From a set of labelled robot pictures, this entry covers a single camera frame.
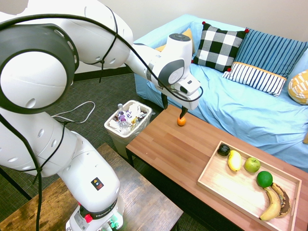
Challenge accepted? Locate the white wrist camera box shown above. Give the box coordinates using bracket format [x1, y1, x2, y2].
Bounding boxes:
[177, 74, 201, 97]

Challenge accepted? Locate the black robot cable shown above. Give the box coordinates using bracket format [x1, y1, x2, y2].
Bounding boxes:
[0, 4, 204, 231]

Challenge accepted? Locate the black white checked pillow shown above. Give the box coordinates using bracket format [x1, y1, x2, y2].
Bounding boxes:
[192, 21, 250, 73]

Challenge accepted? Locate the yellow banana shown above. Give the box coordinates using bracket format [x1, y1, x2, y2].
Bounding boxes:
[258, 186, 282, 221]

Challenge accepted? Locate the blue striped pillow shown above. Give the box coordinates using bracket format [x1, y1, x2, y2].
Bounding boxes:
[234, 28, 308, 79]

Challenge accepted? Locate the clear plastic water bottle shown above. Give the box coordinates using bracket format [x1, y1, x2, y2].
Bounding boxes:
[116, 103, 130, 128]

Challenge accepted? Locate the yellow patterned bolster pillow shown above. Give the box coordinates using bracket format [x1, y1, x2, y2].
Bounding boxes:
[288, 69, 308, 105]

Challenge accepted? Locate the crumpled white paper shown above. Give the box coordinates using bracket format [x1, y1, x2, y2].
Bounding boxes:
[127, 102, 145, 118]

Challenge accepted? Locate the mustard yellow pillow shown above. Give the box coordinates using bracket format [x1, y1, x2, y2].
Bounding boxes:
[154, 28, 195, 53]

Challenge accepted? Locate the beige trash bin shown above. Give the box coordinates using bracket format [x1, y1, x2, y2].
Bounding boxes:
[103, 100, 154, 159]

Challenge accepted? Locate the brown overripe banana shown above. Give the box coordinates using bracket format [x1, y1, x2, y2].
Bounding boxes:
[271, 182, 291, 218]

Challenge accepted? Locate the green lime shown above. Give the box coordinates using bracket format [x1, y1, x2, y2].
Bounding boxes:
[256, 170, 274, 188]

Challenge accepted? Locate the yellow lemon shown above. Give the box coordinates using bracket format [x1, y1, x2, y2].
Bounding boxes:
[227, 149, 243, 172]

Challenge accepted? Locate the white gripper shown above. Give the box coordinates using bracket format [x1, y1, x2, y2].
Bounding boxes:
[160, 85, 202, 120]

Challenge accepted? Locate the green apple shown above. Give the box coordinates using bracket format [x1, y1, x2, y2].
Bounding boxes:
[244, 156, 261, 173]

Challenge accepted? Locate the light blue sofa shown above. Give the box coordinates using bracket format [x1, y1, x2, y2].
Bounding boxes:
[133, 13, 308, 173]

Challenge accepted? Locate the white floor cable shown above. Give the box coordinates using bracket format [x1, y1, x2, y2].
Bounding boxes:
[51, 101, 96, 125]

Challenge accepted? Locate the reddish wooden coffee table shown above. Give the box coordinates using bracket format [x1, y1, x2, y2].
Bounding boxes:
[125, 103, 308, 231]

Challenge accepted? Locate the black avocado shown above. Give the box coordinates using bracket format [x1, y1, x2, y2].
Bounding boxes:
[217, 143, 231, 157]

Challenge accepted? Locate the rustic wooden robot table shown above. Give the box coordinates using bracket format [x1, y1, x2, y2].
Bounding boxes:
[0, 142, 185, 231]

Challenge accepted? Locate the white navy striped pillow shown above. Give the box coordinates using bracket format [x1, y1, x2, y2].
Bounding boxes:
[221, 61, 287, 98]

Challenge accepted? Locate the light wooden tray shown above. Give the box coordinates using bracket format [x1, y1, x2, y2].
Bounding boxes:
[196, 141, 303, 231]

